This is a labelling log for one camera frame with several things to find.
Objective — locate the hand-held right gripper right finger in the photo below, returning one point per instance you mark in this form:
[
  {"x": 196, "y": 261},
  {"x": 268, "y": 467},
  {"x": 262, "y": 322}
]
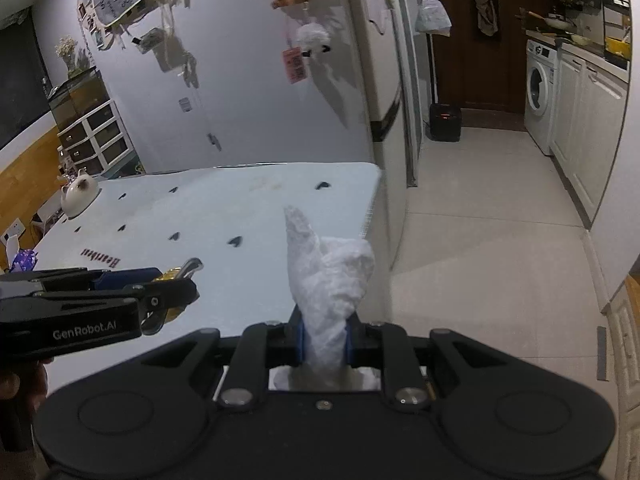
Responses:
[{"x": 350, "y": 342}]

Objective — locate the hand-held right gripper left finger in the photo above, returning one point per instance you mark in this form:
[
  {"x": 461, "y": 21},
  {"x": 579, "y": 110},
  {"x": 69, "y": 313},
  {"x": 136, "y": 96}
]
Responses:
[{"x": 300, "y": 340}]

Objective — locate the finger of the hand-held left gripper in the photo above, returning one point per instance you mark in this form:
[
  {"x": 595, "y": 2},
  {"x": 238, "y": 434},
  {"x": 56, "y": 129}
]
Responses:
[
  {"x": 165, "y": 295},
  {"x": 127, "y": 277}
]

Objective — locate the gold foil wrapper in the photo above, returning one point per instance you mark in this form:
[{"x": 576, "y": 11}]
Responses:
[{"x": 170, "y": 274}]

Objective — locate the white tissue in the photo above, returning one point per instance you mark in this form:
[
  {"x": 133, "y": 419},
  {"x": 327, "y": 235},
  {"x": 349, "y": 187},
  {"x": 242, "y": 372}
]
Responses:
[{"x": 327, "y": 280}]

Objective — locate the person's left hand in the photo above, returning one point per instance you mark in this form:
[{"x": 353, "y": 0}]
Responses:
[{"x": 11, "y": 386}]

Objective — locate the purple patterned object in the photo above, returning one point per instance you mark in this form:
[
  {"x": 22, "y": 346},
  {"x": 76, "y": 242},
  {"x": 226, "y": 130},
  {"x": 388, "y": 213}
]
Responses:
[{"x": 25, "y": 260}]

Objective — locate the white cat-shaped teapot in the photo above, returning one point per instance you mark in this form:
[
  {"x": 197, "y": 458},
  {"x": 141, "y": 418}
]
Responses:
[{"x": 80, "y": 195}]

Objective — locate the white drawer cabinet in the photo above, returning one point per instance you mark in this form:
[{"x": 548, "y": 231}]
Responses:
[{"x": 97, "y": 140}]

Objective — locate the small grey hanging tag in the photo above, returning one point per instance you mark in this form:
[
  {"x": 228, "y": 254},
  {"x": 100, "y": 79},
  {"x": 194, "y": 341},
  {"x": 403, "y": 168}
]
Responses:
[{"x": 214, "y": 141}]

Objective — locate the glass fish tank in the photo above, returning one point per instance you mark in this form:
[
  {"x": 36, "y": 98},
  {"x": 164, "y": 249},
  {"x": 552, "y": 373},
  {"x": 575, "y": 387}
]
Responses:
[{"x": 77, "y": 97}]

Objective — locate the dried flower bunch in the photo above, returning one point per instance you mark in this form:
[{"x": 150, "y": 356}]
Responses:
[{"x": 67, "y": 50}]

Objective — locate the black space heater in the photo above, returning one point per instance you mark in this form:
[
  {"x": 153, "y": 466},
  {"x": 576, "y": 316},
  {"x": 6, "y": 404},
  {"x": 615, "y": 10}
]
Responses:
[{"x": 445, "y": 124}]

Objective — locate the white refrigerator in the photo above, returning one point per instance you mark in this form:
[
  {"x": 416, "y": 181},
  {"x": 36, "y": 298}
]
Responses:
[{"x": 380, "y": 85}]

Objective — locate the pink hanging tag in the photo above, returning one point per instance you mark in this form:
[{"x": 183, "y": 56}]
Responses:
[{"x": 294, "y": 66}]

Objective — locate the white fluffy sheep toy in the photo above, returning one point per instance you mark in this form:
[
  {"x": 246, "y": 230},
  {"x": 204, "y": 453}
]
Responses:
[{"x": 312, "y": 37}]

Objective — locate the dark wooden door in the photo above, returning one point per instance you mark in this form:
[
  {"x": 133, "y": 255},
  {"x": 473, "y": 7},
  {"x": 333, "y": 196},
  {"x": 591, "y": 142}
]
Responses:
[{"x": 480, "y": 75}]

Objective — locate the white washing machine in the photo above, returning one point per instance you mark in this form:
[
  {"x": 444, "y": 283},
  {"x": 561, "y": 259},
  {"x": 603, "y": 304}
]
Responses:
[{"x": 540, "y": 100}]

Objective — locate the white kitchen base cabinet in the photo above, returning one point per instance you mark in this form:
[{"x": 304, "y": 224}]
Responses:
[{"x": 585, "y": 135}]

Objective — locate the white hanging plastic bag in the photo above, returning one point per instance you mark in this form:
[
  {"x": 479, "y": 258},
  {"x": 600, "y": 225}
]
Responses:
[{"x": 432, "y": 17}]

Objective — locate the white bowl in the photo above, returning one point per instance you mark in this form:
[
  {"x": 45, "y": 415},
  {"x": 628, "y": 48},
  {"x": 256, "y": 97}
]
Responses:
[{"x": 579, "y": 39}]

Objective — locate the frying pan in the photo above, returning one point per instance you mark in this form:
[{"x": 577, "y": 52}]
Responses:
[{"x": 557, "y": 22}]

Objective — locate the yellow container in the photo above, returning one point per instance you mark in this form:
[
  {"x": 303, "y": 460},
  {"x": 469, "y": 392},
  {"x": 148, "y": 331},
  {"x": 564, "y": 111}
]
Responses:
[{"x": 616, "y": 48}]

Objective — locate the small white wall card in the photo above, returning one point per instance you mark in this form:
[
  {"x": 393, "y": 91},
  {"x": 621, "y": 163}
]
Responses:
[{"x": 185, "y": 105}]

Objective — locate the toy camera wall ornament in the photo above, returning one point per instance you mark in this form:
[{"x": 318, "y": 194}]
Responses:
[{"x": 149, "y": 40}]

